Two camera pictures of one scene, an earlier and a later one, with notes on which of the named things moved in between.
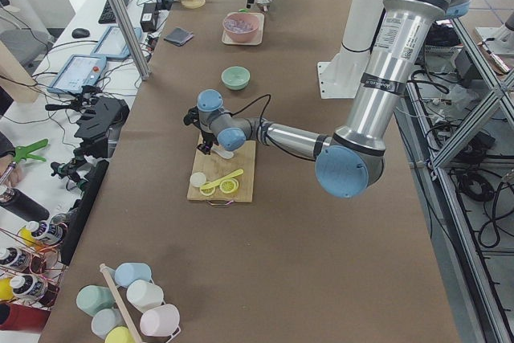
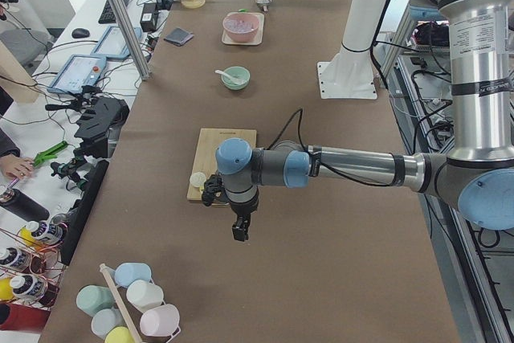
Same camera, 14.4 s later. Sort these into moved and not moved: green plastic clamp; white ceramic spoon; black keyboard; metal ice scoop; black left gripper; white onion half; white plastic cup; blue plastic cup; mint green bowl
Moved: black left gripper; white ceramic spoon; green plastic clamp
Not moved: metal ice scoop; mint green bowl; white plastic cup; white onion half; blue plastic cup; black keyboard
